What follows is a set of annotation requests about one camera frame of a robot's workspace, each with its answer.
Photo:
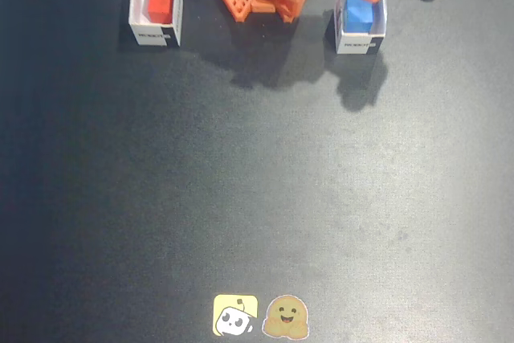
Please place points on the white paper box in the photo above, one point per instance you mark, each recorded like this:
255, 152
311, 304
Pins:
154, 35
357, 43

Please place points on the blue cube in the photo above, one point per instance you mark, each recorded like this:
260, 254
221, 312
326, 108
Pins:
359, 15

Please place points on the red cube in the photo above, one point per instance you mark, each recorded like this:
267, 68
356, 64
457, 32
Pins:
160, 1

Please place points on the yellow robot sticker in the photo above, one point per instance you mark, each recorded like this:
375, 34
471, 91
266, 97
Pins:
235, 315

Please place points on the hugging face emoji sticker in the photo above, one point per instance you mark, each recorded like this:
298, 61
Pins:
286, 317

